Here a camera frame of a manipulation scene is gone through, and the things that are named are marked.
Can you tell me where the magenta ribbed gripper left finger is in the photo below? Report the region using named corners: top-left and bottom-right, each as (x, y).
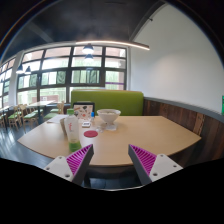
top-left (44, 144), bottom-right (94, 185)

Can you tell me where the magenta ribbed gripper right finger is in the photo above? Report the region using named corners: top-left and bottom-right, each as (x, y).
top-left (128, 145), bottom-right (182, 185)

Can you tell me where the round red coaster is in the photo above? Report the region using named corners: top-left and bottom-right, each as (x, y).
top-left (84, 130), bottom-right (98, 138)

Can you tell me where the small white card holder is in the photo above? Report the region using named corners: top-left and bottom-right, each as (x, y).
top-left (82, 122), bottom-right (91, 128)

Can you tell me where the clear bottle with green cap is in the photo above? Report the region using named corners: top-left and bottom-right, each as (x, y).
top-left (64, 109), bottom-right (81, 152)

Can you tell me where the small blue capped bottle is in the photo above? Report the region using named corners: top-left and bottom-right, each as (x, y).
top-left (90, 112), bottom-right (95, 124)

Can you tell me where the black framed menu sign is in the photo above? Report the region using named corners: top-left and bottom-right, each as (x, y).
top-left (73, 102), bottom-right (95, 120)

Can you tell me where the white bowl on stand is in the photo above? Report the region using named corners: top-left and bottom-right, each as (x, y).
top-left (97, 109), bottom-right (121, 130)

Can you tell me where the green upholstered bench back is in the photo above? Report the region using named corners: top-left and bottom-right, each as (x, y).
top-left (71, 89), bottom-right (144, 116)

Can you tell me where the background wooden dining table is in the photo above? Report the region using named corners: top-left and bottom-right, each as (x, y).
top-left (27, 100), bottom-right (53, 123)

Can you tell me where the wooden chair with green seat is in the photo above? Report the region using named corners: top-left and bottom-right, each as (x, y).
top-left (8, 106), bottom-right (22, 129)

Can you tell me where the black pendant lamp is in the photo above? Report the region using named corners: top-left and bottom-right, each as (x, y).
top-left (82, 44), bottom-right (94, 54)

